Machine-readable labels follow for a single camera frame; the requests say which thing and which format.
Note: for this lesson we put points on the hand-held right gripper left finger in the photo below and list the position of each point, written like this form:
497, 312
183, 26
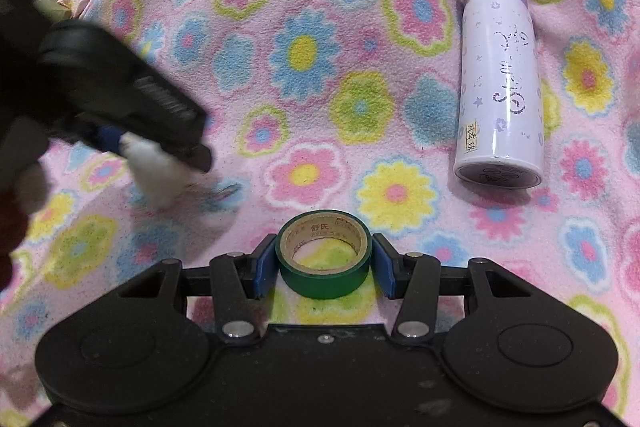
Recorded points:
265, 267

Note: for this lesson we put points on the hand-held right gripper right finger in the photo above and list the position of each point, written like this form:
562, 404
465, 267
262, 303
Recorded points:
385, 267

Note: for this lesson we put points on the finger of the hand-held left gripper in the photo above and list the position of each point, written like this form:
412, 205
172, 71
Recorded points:
111, 138
192, 157

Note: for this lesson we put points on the green and white plush toy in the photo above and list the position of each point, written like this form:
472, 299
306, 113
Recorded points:
155, 172

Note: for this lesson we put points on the green tape roll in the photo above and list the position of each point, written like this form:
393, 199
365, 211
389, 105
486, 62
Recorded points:
320, 284

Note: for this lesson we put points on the person's left forearm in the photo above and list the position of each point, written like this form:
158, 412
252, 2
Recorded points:
10, 247

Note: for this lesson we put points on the person's left hand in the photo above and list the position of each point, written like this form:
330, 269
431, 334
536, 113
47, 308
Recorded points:
34, 189

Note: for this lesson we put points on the pink floral fleece blanket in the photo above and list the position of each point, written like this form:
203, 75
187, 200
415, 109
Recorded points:
350, 32

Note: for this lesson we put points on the white and purple thermos bottle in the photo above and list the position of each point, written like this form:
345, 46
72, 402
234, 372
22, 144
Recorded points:
500, 82

